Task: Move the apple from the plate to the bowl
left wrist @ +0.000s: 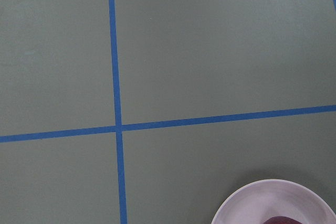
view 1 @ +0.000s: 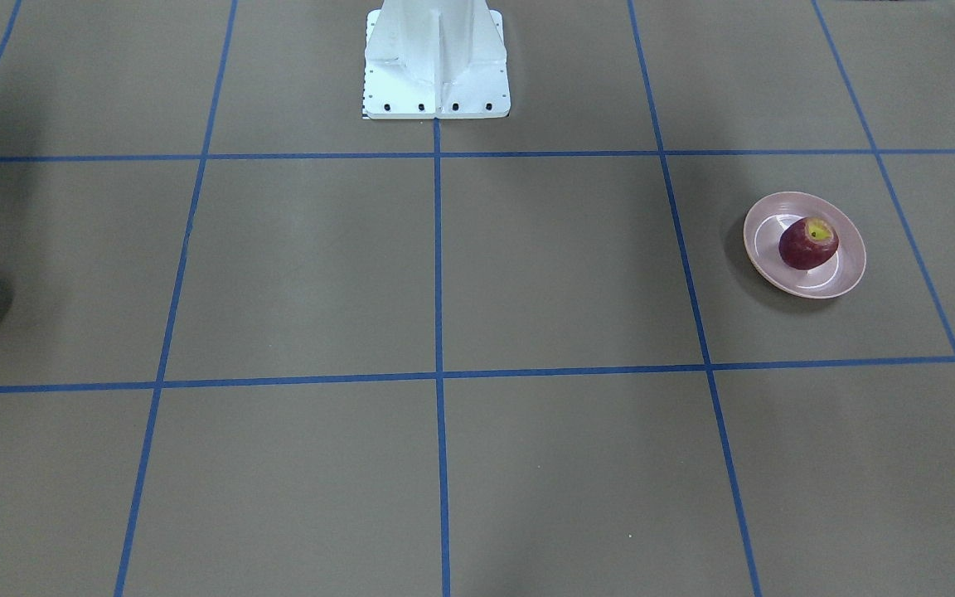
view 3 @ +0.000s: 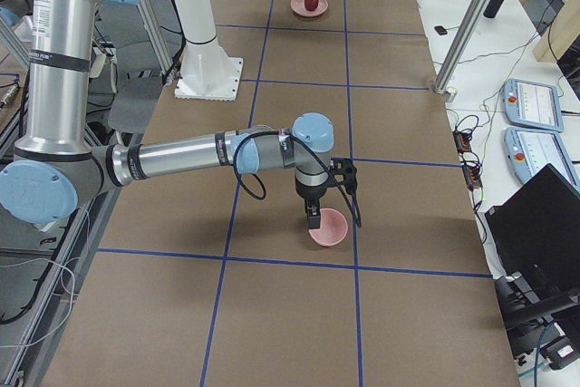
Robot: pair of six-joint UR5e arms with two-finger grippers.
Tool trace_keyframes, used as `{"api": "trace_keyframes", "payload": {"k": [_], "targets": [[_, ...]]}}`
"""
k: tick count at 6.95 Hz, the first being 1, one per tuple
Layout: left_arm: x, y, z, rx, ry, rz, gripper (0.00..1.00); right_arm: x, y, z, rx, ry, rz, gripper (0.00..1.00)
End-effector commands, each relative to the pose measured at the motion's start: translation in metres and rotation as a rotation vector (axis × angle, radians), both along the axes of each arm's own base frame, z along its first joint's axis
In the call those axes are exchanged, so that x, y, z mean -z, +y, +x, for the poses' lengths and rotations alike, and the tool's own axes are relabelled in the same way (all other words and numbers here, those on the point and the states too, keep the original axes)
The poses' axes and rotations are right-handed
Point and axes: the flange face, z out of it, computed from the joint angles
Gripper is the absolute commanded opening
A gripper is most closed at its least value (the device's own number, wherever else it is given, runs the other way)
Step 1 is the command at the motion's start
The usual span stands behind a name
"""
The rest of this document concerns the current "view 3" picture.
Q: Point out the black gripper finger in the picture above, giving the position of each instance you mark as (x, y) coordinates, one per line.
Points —
(313, 220)

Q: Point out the blue teach pendant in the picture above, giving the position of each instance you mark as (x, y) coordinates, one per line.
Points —
(530, 150)
(533, 105)

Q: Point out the lower blue teach pendant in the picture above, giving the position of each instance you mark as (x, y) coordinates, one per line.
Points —
(530, 150)

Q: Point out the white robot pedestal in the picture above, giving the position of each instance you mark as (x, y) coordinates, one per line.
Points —
(206, 71)

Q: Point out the aluminium frame post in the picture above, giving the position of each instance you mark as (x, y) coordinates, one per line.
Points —
(440, 84)

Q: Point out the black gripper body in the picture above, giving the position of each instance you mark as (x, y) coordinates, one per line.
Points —
(311, 197)

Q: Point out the small black puck device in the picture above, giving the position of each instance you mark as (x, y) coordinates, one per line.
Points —
(440, 30)

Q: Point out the upper blue teach pendant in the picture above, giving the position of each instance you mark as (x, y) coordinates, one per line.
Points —
(533, 105)

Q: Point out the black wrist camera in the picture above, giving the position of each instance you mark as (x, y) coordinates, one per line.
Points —
(345, 172)

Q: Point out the pink plate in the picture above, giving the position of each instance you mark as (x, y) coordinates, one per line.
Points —
(297, 6)

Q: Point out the red apple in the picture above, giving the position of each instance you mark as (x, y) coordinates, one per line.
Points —
(311, 5)

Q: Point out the black laptop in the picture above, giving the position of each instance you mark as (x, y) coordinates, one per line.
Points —
(537, 230)

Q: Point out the pink bowl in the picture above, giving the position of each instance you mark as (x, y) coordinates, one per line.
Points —
(333, 228)

